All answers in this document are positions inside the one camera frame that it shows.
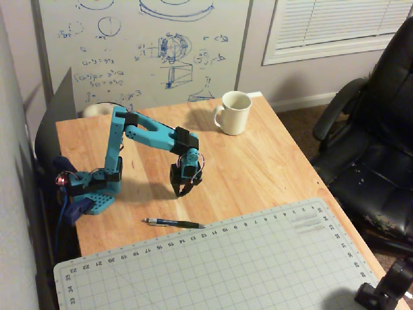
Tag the cream ceramic mug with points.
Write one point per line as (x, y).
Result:
(235, 116)

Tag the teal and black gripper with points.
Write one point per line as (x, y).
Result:
(181, 186)

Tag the whiteboard with blue drawings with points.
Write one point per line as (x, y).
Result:
(138, 48)

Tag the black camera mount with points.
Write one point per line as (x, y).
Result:
(384, 287)

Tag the dark grey panel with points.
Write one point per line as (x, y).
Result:
(58, 116)

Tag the white tape roll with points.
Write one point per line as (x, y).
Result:
(95, 110)

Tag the grey cutting mat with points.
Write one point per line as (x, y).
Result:
(209, 268)

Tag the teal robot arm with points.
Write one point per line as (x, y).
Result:
(142, 135)

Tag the black leather office chair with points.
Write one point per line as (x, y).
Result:
(377, 151)

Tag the white window blinds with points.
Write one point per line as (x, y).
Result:
(335, 26)

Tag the black pen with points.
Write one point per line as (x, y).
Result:
(175, 223)

